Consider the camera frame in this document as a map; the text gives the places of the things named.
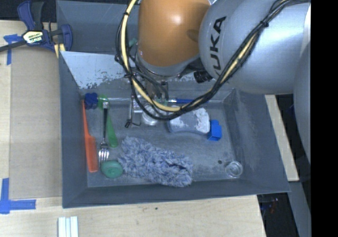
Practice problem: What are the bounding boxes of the blue pen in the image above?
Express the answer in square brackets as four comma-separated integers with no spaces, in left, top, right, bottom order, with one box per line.
[168,98,210,105]

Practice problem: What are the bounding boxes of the green plastic spoon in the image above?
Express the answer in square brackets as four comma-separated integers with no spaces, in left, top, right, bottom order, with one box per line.
[97,94,119,148]

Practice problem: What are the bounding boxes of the orange plastic comb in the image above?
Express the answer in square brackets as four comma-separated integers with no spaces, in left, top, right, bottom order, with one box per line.
[80,98,99,173]

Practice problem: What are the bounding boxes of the blue flower-shaped toy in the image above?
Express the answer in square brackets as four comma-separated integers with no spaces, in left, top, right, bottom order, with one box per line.
[84,92,99,110]

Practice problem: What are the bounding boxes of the white crumpled cloth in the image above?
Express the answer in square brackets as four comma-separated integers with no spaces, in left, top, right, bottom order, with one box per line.
[193,107,211,134]

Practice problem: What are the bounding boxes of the small clear glass cup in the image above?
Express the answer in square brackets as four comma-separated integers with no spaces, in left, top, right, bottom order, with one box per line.
[224,161,243,179]

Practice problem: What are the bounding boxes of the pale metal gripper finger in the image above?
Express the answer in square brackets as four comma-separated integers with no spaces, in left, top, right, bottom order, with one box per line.
[127,101,136,127]
[134,99,145,121]

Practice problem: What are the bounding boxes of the blue and white fluffy cloth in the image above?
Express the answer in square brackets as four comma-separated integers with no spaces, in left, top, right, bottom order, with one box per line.
[117,136,194,188]

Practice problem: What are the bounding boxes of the black cylinder on white bracket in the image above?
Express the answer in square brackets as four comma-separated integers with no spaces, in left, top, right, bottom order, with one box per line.
[193,69,215,84]

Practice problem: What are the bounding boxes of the green round lid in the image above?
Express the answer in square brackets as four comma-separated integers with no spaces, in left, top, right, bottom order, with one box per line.
[100,160,124,179]

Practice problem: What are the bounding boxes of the metal fork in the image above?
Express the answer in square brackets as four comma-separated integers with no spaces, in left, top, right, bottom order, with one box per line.
[98,101,110,168]

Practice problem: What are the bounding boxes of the blue plastic block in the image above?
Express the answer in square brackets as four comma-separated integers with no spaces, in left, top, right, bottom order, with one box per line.
[207,119,223,142]

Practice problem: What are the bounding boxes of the grey metal bin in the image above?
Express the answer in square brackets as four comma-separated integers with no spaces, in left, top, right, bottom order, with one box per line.
[55,0,292,209]

